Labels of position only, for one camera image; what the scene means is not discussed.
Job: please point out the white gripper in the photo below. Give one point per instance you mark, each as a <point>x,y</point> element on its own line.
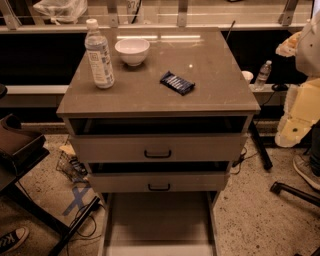
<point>308,50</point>

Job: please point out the black chair base leg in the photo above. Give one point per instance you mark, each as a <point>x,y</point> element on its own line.
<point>277,187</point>

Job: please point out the clear plastic water bottle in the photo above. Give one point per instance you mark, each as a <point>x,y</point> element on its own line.
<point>97,49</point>

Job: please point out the grey sneaker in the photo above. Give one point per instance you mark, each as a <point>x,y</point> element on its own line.
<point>302,166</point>

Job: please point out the drawer with black handle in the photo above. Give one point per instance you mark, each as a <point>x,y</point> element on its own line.
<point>158,182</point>
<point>107,149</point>

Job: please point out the black table leg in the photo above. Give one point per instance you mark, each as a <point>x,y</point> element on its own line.
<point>267,164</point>

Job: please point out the white ceramic bowl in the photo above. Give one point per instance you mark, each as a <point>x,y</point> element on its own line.
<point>132,51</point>

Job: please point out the grey drawer cabinet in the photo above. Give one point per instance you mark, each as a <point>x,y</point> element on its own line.
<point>139,105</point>

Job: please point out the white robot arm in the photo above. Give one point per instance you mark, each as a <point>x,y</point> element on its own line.
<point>305,47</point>

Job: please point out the middle drawer with black handle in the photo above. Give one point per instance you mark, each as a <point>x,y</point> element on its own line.
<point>158,182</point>

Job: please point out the plastic bag on shelf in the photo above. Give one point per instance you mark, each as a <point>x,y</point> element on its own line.
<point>61,11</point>

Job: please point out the small background water bottle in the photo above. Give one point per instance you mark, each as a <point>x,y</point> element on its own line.
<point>263,75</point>

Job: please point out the blue rxbar blueberry wrapper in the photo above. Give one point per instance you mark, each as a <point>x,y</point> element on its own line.
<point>176,83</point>

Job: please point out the wire basket on floor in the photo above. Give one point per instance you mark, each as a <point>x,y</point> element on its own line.
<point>71,168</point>

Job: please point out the white paper cup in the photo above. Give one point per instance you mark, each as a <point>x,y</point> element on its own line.
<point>248,76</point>

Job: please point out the black office chair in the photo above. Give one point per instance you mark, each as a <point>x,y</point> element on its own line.
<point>20,151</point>

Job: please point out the open bottom drawer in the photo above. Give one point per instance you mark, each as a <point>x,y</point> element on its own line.
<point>159,224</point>

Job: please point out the black converse sneaker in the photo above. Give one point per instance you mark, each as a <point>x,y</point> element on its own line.
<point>13,240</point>

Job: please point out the top drawer with black handle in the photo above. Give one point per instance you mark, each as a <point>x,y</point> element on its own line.
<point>107,149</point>

